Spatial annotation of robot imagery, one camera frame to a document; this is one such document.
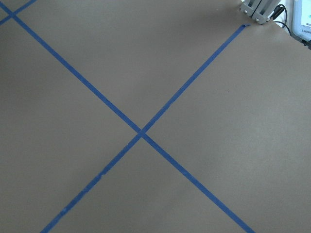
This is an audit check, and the aluminium frame post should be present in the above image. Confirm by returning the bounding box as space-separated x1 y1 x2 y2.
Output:
240 0 280 25

